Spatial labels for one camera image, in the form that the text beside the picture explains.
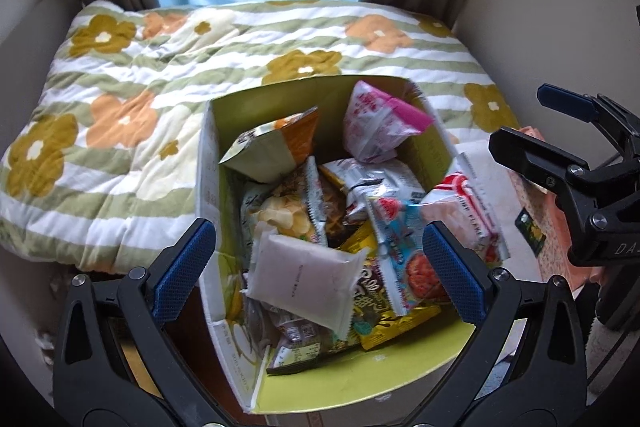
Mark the grey barcode snack packet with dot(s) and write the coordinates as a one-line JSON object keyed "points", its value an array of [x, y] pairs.
{"points": [[295, 342]]}

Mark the plain white snack packet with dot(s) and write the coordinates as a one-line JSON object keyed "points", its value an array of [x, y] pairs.
{"points": [[300, 277]]}

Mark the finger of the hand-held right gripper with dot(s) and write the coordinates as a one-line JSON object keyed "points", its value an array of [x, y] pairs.
{"points": [[530, 157], [565, 102]]}

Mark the silver black snack packet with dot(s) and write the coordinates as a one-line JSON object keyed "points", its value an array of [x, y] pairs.
{"points": [[380, 179]]}

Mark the gold snack packet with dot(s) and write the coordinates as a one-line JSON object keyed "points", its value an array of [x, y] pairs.
{"points": [[380, 307]]}

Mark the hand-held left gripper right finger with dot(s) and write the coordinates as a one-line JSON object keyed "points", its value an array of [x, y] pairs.
{"points": [[452, 267]]}

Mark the blue red snack packet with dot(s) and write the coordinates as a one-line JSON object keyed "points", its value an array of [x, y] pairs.
{"points": [[405, 252]]}

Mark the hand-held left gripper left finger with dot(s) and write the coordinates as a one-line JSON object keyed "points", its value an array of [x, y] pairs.
{"points": [[182, 267]]}

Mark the pink white snack packet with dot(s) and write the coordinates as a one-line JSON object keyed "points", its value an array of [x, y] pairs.
{"points": [[372, 122]]}

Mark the floral striped blanket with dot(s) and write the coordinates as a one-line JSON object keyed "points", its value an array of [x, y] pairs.
{"points": [[150, 72]]}

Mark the grey potato chip bag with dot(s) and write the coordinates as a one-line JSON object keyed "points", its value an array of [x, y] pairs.
{"points": [[285, 217]]}

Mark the small green packet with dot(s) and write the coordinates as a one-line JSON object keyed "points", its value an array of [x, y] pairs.
{"points": [[530, 232]]}

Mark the orange white snack bag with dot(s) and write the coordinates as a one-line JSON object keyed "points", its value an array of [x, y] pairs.
{"points": [[270, 152]]}

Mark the green cardboard box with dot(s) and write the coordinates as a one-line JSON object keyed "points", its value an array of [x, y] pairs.
{"points": [[415, 357]]}

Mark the red white snack packet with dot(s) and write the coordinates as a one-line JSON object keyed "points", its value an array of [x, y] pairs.
{"points": [[460, 202]]}

